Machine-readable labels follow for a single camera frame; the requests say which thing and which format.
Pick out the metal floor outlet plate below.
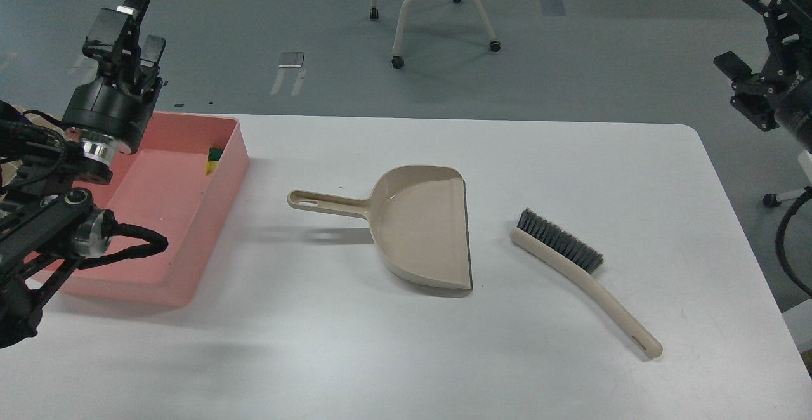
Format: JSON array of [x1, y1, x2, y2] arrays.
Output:
[[278, 51, 306, 69]]

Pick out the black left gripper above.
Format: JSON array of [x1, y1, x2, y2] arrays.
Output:
[[62, 0, 166, 154]]

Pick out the yellow sponge piece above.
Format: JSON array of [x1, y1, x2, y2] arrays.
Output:
[[205, 147, 224, 176]]

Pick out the pink plastic bin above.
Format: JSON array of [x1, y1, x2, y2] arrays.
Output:
[[60, 112, 249, 308]]

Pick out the beige plastic dustpan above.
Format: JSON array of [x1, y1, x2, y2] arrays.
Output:
[[287, 165, 473, 293]]

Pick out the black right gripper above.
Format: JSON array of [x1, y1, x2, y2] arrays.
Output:
[[713, 0, 811, 153]]

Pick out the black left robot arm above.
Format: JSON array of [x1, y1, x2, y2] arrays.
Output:
[[1, 0, 168, 348]]

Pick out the beige hand brush black bristles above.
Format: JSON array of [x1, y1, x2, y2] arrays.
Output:
[[509, 208, 664, 359]]

